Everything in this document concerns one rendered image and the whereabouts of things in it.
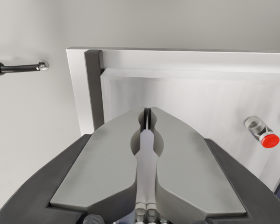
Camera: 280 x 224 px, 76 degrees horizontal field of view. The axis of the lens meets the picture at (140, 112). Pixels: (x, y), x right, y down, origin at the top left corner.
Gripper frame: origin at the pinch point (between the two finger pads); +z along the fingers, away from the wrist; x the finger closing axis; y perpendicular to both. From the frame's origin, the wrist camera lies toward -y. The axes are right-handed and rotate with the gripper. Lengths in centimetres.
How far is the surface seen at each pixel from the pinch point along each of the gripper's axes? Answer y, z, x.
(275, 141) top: 7.6, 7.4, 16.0
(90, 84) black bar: 2.0, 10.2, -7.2
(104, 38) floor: 7, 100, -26
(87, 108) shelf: 6.4, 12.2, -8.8
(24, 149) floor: 93, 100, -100
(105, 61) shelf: -0.6, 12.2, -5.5
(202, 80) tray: 0.5, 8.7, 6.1
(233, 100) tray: 4.4, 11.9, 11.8
